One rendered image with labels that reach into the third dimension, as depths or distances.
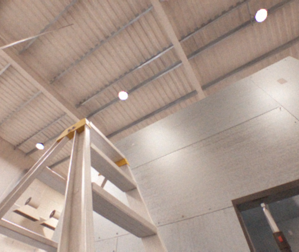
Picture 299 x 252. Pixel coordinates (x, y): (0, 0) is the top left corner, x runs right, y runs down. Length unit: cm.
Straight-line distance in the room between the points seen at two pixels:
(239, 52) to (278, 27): 145
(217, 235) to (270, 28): 738
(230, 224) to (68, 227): 83
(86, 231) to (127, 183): 47
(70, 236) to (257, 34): 760
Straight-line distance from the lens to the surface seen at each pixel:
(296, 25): 834
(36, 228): 1131
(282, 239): 106
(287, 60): 200
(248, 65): 768
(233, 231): 106
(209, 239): 108
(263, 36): 782
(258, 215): 415
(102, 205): 53
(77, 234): 42
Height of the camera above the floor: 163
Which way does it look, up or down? 53 degrees up
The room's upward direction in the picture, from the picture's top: straight up
